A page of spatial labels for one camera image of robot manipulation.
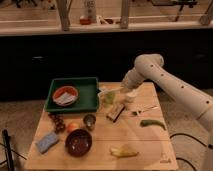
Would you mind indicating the dark red bowl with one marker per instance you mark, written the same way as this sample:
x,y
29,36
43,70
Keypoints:
x,y
78,142

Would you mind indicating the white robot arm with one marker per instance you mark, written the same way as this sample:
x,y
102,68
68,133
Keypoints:
x,y
200,104

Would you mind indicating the small metal cup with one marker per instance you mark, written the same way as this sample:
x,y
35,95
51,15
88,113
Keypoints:
x,y
89,121

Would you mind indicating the green plastic cup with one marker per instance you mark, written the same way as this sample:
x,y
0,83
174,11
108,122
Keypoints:
x,y
109,97

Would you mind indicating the black tripod stand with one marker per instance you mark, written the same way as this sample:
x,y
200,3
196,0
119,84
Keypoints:
x,y
8,151

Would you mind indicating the green plastic tray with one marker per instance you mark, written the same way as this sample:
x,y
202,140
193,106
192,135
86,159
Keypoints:
x,y
88,101

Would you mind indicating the bunch of dark grapes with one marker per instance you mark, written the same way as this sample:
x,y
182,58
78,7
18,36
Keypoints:
x,y
59,125

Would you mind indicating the peach fruit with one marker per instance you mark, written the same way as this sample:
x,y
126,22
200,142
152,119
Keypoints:
x,y
72,126

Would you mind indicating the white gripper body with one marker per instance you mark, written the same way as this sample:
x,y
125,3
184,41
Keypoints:
x,y
127,88

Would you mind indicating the yellow banana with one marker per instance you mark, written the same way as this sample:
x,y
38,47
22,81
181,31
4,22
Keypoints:
x,y
123,151

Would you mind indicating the wooden block brush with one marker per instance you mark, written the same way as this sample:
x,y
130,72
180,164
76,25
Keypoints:
x,y
115,112

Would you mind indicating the red object on shelf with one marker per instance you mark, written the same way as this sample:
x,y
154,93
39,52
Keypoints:
x,y
84,21

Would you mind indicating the grey cloth in bowl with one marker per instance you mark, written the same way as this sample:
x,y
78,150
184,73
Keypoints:
x,y
64,99

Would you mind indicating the blue sponge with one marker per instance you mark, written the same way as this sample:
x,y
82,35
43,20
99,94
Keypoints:
x,y
46,142

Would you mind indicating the green pepper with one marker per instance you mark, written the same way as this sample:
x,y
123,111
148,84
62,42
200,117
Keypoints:
x,y
149,122

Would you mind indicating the orange bowl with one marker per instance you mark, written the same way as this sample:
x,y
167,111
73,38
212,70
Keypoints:
x,y
69,89

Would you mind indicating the white plastic cup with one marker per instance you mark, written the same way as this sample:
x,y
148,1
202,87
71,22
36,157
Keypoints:
x,y
130,96

